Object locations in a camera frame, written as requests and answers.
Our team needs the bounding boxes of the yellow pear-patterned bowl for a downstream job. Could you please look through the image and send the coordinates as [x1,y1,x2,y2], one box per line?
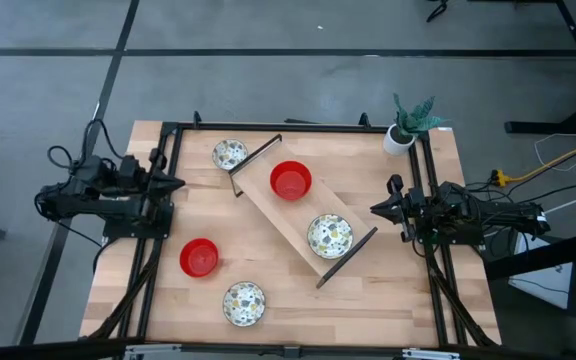
[211,138,250,172]
[306,213,355,261]
[222,280,267,328]

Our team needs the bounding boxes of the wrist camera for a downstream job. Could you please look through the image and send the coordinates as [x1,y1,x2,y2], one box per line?
[386,173,405,197]
[148,147,168,172]

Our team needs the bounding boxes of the potted plant white pot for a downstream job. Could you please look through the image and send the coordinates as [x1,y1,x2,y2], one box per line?
[382,92,449,157]

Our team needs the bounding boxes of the wooden shelf riser black legs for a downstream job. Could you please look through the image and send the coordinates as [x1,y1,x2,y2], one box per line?
[227,133,379,290]

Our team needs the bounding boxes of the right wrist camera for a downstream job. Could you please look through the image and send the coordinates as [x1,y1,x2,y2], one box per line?
[386,173,405,197]

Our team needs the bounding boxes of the thin white floor cable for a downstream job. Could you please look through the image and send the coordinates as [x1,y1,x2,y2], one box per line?
[534,132,576,174]

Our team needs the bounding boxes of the black metal stand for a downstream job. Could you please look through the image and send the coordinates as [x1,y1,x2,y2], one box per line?
[484,238,576,360]

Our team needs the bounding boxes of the white box on floor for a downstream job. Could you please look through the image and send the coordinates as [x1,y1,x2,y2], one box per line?
[507,230,575,310]

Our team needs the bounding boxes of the red plastic mini bowl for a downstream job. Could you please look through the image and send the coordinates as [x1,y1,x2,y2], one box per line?
[179,237,220,279]
[269,159,314,202]

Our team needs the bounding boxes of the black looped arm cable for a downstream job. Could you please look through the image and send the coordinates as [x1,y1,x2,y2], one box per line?
[46,118,127,174]

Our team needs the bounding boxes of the silver metal bracket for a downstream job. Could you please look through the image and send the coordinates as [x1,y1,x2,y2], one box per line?
[124,343,183,360]
[401,348,462,360]

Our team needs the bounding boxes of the black floor cable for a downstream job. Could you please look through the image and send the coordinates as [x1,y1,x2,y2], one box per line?
[426,0,450,24]

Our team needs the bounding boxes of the yellow power cable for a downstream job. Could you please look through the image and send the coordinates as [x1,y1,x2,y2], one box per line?
[490,142,576,187]

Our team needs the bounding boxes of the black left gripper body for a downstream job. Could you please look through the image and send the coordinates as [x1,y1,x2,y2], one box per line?
[136,169,162,199]

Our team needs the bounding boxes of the black hanging cable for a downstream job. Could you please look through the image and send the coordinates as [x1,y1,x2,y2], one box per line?
[57,219,119,274]

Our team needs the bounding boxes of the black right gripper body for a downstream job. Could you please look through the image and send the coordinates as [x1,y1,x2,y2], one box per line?
[395,192,424,226]

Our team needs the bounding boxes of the black desk leg frame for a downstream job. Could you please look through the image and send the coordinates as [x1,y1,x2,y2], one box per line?
[504,0,576,137]

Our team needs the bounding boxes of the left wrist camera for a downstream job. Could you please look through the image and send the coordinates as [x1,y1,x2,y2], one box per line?
[148,147,168,172]

